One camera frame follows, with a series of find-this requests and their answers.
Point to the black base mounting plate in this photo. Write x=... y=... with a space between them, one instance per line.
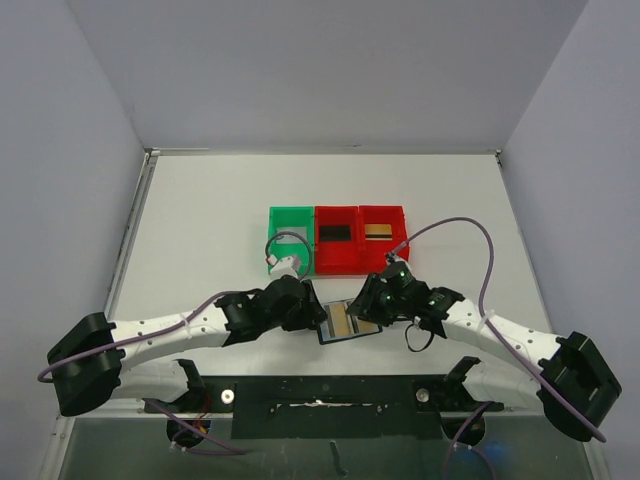
x=330 y=407

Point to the silver card in bin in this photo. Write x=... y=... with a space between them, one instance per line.
x=290 y=235

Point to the green plastic bin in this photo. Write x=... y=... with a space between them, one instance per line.
x=297 y=216

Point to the red plastic bin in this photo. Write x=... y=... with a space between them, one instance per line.
x=337 y=250
x=373 y=252

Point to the black card in bin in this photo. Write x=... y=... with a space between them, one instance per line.
x=335 y=233

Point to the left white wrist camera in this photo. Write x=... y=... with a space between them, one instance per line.
x=284 y=266

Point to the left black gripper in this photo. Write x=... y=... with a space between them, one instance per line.
x=310 y=304

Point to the gold card in bin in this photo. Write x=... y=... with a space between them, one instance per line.
x=378 y=232

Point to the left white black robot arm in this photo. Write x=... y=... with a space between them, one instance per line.
x=99 y=359

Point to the black leather card holder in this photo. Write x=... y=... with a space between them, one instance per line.
x=360 y=327

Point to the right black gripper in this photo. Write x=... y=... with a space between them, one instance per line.
x=368 y=296

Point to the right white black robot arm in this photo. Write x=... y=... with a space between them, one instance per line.
x=567 y=378

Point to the gold card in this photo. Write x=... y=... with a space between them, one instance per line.
x=378 y=232
x=341 y=325

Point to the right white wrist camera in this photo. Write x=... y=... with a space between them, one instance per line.
x=392 y=258

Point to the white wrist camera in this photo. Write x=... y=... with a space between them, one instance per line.
x=284 y=266
x=392 y=258

